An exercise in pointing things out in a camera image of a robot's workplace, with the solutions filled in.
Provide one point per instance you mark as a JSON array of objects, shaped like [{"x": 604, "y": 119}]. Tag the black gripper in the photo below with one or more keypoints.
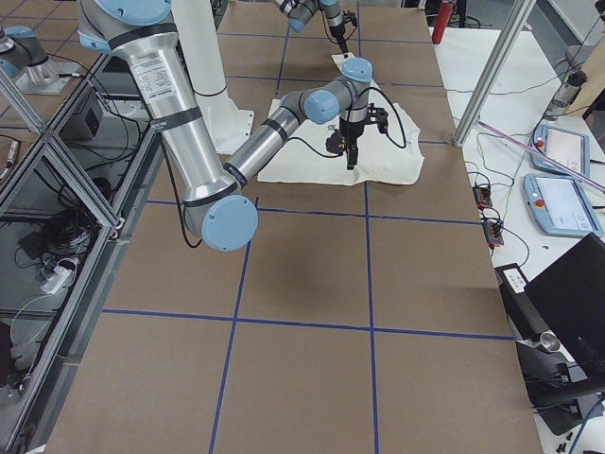
[
  {"x": 351, "y": 131},
  {"x": 337, "y": 32}
]

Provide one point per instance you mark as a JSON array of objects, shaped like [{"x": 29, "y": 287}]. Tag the near blue teach pendant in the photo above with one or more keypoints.
[{"x": 560, "y": 207}]

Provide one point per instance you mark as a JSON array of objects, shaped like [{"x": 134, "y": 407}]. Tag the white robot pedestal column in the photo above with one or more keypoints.
[{"x": 228, "y": 125}]

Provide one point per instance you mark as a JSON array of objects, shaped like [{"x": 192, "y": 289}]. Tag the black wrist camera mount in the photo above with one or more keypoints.
[
  {"x": 349, "y": 17},
  {"x": 379, "y": 117}
]

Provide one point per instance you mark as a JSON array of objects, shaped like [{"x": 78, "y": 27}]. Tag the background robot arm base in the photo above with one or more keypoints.
[{"x": 24, "y": 59}]

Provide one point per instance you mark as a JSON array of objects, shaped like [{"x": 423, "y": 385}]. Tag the white long-sleeve printed shirt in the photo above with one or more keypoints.
[{"x": 315, "y": 153}]

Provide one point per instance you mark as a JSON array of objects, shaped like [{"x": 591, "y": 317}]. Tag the blue teach pendant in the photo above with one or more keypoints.
[
  {"x": 569, "y": 148},
  {"x": 560, "y": 207}
]

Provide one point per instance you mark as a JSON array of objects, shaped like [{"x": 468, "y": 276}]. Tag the water bottle on desk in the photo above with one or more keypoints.
[{"x": 567, "y": 92}]

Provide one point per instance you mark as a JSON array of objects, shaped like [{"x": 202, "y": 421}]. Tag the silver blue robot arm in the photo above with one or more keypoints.
[
  {"x": 300, "y": 13},
  {"x": 145, "y": 35}
]

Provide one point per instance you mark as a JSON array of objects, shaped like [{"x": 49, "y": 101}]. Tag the far blue teach pendant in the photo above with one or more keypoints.
[{"x": 569, "y": 148}]

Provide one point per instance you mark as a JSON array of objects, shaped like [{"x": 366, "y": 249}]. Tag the red cylinder bottle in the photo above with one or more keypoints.
[{"x": 442, "y": 20}]

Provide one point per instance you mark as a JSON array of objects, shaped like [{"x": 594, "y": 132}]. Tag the reacher grabber stick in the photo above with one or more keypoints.
[{"x": 565, "y": 169}]

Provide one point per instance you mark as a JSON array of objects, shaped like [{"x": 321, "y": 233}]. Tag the aluminium frame rack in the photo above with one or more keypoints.
[{"x": 68, "y": 211}]

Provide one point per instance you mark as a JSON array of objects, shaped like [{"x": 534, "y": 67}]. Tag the aluminium frame post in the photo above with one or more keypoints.
[{"x": 494, "y": 64}]

